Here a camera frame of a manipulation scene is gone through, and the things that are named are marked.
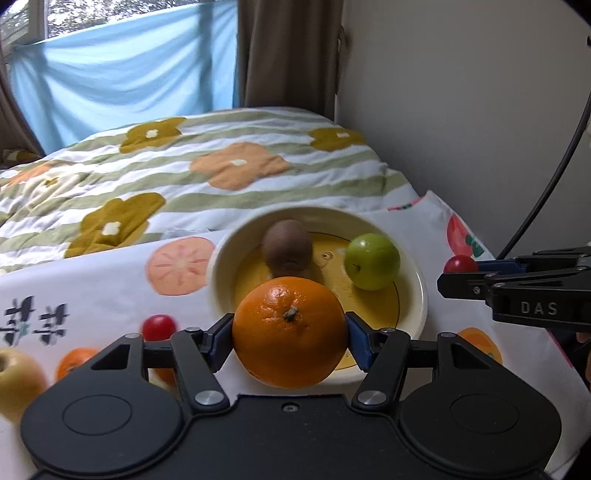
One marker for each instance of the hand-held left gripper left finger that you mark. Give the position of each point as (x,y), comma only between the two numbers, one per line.
(224,340)

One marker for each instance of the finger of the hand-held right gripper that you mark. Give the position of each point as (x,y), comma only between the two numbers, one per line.
(501,266)
(461,284)

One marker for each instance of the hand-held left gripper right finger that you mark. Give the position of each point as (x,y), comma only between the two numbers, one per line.
(355,340)

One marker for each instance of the red cherry tomato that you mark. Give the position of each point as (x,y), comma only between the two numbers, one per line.
(158,326)
(459,264)

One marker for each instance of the cream yellow bowl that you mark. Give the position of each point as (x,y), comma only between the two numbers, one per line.
(408,314)

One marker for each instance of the large orange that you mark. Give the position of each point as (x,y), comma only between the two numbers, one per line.
(286,341)

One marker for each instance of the small orange mandarin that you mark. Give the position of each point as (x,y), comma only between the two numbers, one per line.
(74,362)

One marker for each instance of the yellow apple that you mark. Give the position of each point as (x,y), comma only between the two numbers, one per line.
(18,383)

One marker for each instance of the green apple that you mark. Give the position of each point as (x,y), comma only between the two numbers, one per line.
(371,261)

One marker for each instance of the brown kiwi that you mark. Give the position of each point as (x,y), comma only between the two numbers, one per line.
(286,247)

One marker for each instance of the white fruit-print cloth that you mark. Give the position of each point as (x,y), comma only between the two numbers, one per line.
(115,286)

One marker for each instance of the floral striped quilt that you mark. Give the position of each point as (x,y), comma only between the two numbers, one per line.
(277,134)

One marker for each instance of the floral pillow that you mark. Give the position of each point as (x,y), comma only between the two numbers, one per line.
(16,157)

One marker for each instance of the light blue hanging cloth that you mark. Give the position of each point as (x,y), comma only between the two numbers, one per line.
(129,78)

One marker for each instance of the brown right curtain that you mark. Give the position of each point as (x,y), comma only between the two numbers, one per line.
(286,50)

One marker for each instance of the brown curtain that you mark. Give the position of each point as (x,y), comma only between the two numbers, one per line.
(16,120)
(286,50)

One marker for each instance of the brown left curtain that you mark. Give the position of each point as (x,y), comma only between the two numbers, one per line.
(16,120)

